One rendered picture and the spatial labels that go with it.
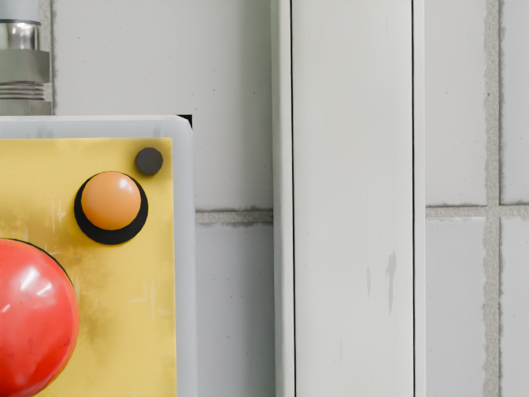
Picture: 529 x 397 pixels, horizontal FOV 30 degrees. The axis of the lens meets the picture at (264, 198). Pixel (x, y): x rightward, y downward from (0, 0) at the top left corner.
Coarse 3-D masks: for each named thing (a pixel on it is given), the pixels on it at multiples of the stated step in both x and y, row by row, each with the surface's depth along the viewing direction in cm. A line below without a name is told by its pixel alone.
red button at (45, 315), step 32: (0, 256) 23; (32, 256) 23; (0, 288) 23; (32, 288) 23; (64, 288) 23; (0, 320) 22; (32, 320) 23; (64, 320) 23; (0, 352) 23; (32, 352) 23; (64, 352) 23; (0, 384) 23; (32, 384) 23
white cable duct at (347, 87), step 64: (320, 0) 31; (384, 0) 32; (320, 64) 32; (384, 64) 32; (320, 128) 32; (384, 128) 32; (320, 192) 32; (384, 192) 32; (320, 256) 32; (384, 256) 32; (320, 320) 32; (384, 320) 32; (320, 384) 32; (384, 384) 32
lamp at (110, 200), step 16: (96, 176) 25; (112, 176) 25; (96, 192) 25; (112, 192) 25; (128, 192) 25; (96, 208) 25; (112, 208) 25; (128, 208) 25; (96, 224) 25; (112, 224) 25
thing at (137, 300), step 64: (0, 128) 25; (64, 128) 25; (128, 128) 26; (192, 128) 27; (0, 192) 25; (64, 192) 25; (192, 192) 26; (64, 256) 25; (128, 256) 26; (192, 256) 26; (128, 320) 26; (192, 320) 26; (64, 384) 25; (128, 384) 26; (192, 384) 26
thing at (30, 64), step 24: (0, 0) 28; (24, 0) 28; (0, 24) 28; (24, 24) 28; (0, 48) 28; (24, 48) 28; (0, 72) 28; (24, 72) 28; (48, 72) 29; (0, 96) 28; (24, 96) 28
